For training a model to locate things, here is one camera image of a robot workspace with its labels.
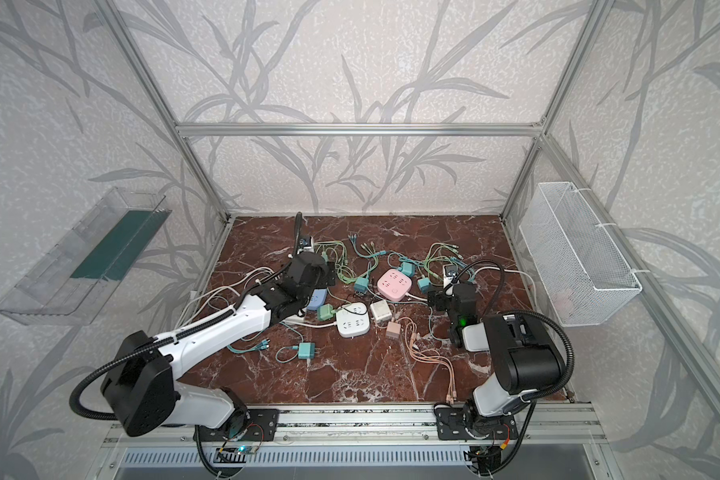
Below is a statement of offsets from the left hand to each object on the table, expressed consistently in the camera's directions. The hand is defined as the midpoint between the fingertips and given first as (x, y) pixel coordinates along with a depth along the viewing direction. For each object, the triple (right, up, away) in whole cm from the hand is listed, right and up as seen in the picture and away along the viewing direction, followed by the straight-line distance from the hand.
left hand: (321, 255), depth 85 cm
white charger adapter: (+17, -17, +6) cm, 25 cm away
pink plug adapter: (+21, -23, +4) cm, 31 cm away
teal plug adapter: (+27, -5, +17) cm, 32 cm away
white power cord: (-28, -7, +20) cm, 35 cm away
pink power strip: (+22, -11, +13) cm, 27 cm away
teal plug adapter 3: (-4, -27, -2) cm, 27 cm away
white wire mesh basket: (+59, -3, -23) cm, 64 cm away
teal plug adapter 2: (+32, -11, +14) cm, 36 cm away
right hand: (+39, -6, +11) cm, 41 cm away
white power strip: (+9, -20, +4) cm, 22 cm away
